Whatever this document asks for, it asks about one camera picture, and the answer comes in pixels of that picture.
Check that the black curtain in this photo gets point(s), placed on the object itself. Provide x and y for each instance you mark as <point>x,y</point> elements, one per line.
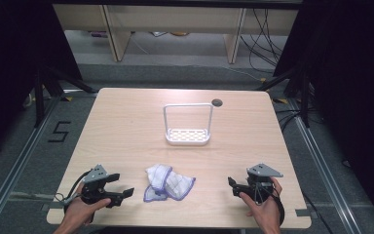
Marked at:
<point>350,81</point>
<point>16,65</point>

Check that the aluminium floor rail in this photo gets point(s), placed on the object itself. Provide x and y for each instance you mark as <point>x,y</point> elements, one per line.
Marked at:
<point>16,169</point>
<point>324,169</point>

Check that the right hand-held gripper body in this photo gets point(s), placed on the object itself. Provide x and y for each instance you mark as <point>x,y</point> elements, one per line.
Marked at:
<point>259,185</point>

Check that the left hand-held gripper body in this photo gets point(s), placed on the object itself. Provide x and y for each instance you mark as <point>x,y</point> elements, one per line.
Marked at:
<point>94,190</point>

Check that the person's right hand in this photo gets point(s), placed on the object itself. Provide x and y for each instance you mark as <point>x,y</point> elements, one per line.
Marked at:
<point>268,211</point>

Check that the yellow tape piece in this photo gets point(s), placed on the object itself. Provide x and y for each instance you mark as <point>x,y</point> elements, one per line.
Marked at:
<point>67,98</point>
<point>280,100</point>

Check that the black metal stand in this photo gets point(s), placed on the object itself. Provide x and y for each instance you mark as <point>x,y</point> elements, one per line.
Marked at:
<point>300,94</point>
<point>45,94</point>

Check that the person's left hand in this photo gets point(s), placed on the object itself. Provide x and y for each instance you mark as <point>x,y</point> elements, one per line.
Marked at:
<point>81,211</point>

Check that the beige wooden desk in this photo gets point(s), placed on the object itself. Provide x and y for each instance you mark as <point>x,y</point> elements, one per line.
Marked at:
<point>175,19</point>

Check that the white cloth with purple edge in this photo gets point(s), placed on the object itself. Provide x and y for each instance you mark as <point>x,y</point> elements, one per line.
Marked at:
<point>167,187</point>

